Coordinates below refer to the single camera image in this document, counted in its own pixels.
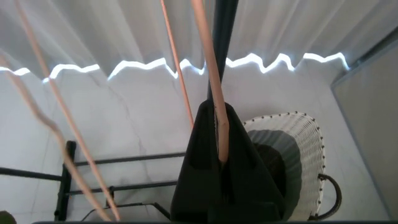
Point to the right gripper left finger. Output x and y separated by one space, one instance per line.
192 193

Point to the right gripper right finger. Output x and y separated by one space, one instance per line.
255 199

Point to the black clothes rack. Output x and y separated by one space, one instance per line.
225 46

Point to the white curtain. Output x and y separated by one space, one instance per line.
93 31

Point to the white laundry basket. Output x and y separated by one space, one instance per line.
311 149

